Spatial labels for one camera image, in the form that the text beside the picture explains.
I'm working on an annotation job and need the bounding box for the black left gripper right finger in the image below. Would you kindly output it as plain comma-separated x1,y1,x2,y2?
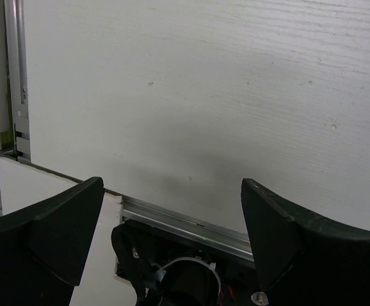
241,178,370,305

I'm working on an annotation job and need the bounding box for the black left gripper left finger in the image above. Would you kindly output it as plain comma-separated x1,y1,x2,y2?
0,177,104,305

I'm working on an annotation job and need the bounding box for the aluminium table rail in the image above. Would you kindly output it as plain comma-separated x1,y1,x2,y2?
0,1,253,261

